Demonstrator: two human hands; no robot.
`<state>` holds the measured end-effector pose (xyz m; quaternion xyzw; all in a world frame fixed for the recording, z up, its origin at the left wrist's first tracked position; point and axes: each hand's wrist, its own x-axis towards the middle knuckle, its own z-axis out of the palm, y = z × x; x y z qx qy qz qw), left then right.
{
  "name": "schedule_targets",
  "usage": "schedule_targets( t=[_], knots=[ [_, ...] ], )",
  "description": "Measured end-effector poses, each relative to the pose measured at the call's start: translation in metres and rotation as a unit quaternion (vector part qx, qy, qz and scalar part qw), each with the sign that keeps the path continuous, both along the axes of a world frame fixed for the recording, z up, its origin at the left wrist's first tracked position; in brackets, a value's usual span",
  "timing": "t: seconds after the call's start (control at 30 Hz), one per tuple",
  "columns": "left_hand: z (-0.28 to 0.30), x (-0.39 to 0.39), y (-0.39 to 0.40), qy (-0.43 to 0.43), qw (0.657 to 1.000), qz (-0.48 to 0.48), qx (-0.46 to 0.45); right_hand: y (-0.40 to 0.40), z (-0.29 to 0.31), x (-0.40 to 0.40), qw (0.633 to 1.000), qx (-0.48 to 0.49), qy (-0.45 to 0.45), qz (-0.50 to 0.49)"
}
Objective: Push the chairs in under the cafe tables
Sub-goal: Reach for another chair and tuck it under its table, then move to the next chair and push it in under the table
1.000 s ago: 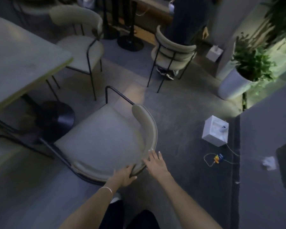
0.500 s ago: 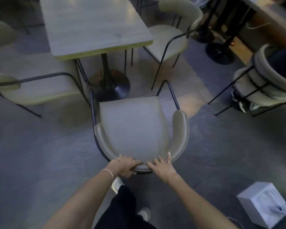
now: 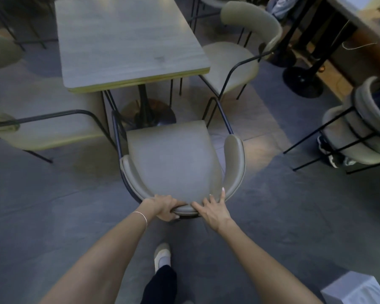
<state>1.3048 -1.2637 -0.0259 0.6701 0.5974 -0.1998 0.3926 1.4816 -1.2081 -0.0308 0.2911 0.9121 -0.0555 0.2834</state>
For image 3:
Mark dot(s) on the grey wooden table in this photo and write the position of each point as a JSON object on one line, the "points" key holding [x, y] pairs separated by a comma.
{"points": [[126, 44]]}

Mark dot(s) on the person's right forearm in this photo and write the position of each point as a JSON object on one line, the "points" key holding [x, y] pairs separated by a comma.
{"points": [[266, 269]]}

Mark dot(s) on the brown wooden counter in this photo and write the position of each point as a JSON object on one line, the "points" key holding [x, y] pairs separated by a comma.
{"points": [[364, 18]]}

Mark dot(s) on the person's left hand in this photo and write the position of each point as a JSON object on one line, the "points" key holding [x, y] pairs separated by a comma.
{"points": [[163, 207]]}

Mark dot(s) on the person's left forearm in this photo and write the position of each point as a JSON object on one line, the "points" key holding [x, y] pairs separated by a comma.
{"points": [[98, 265]]}

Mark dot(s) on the person's right hand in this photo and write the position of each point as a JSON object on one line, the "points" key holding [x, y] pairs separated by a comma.
{"points": [[215, 215]]}

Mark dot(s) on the person's black trousers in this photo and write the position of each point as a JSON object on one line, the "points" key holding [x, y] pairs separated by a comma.
{"points": [[160, 286]]}

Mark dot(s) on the person's white left shoe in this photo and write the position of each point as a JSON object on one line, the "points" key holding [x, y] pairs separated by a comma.
{"points": [[162, 254]]}

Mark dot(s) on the black round pedestal base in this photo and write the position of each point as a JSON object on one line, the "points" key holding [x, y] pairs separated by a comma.
{"points": [[282, 60], [304, 83]]}

